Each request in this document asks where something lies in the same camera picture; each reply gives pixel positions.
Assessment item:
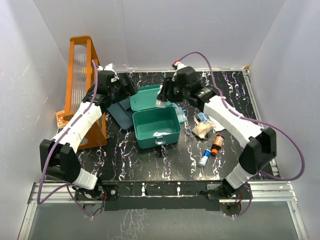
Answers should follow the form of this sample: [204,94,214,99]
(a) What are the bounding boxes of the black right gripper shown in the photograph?
[157,78,189,104]

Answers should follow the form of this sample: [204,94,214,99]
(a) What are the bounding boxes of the beige gauze bag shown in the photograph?
[192,122,214,137]

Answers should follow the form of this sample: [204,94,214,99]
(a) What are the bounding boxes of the brown orange-cap bottle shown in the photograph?
[211,135,225,156]

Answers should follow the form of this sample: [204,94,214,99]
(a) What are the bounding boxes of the white medicine bottle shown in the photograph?
[155,95,167,108]

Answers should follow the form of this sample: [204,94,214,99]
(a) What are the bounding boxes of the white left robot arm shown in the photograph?
[39,70,138,200]

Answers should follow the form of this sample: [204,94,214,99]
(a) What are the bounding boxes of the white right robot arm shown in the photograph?
[156,62,277,199]

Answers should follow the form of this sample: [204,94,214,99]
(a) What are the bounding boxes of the teal medicine box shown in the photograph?
[129,84,181,149]

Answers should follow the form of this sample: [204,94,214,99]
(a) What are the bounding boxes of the dark teal inner tray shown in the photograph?
[107,98,134,131]

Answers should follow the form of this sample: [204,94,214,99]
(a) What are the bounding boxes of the teal wipe packet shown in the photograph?
[172,103,188,124]

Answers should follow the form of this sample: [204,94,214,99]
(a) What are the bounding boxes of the clear bag blue item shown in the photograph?
[193,112,208,124]

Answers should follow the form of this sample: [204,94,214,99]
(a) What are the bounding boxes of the orange wooden rack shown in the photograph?
[63,35,107,150]

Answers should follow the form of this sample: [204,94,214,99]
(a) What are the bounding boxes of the black scissors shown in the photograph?
[195,135,209,141]

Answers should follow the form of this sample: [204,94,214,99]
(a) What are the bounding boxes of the white blue bandage roll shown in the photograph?
[198,149,211,167]

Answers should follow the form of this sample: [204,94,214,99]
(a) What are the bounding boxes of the orange card box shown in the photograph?
[56,110,68,129]

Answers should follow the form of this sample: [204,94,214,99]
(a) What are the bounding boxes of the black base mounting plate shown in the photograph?
[75,180,252,211]

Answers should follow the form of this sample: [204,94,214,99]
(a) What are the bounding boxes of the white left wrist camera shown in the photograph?
[103,63,116,73]

